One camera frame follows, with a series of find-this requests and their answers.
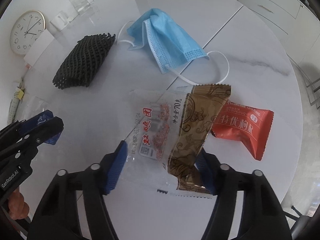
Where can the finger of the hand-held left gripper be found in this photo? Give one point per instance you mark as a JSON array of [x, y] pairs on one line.
[[25, 127], [50, 130]]

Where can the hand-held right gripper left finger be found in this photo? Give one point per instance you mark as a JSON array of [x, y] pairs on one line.
[[117, 167]]

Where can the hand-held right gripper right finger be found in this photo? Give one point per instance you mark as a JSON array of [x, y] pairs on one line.
[[208, 180]]

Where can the blue wrapper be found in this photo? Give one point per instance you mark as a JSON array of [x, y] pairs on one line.
[[43, 120]]

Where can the clear brown snack wrapper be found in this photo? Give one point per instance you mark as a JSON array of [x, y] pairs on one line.
[[180, 140]]

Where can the person's left hand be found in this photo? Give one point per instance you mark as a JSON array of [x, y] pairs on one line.
[[16, 203]]

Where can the cream folding ruler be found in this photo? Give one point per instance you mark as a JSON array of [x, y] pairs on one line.
[[16, 107]]

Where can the yellow binder clip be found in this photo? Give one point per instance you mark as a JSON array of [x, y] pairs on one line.
[[18, 93]]

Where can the red snack packet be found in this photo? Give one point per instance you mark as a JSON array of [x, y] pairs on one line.
[[240, 132]]

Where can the small pink object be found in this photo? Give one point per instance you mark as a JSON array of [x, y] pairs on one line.
[[28, 66]]

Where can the black foam net sleeve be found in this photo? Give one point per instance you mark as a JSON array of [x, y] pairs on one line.
[[83, 60]]

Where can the white card box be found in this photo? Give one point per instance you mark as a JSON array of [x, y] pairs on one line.
[[38, 46]]

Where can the dark grey chair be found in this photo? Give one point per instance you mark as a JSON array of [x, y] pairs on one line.
[[300, 220]]

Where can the clear drinking glass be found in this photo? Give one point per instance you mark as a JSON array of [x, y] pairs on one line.
[[80, 1]]

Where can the blue face mask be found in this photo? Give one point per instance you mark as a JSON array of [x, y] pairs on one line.
[[167, 40]]

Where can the round white wall clock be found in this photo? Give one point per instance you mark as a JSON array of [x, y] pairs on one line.
[[26, 32]]

